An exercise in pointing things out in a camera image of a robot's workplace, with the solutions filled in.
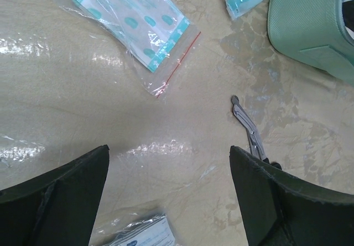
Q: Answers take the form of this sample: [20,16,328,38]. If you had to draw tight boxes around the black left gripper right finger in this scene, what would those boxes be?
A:
[230,146,353,245]

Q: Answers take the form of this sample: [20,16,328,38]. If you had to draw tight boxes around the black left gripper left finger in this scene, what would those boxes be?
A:
[1,145,110,245]

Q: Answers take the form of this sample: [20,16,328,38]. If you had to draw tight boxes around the mint green medicine kit case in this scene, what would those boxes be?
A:
[268,0,353,85]

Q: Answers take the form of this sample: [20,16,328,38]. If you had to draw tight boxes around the alcohol pad packet in bag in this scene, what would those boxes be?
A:
[103,213,178,246]

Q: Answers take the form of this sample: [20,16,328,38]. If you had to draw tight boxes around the plaster strips in clear bag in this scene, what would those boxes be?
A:
[54,0,201,98]

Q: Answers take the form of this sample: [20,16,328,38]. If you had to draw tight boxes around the bandage scissors with black handles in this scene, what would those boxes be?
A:
[231,95,282,170]

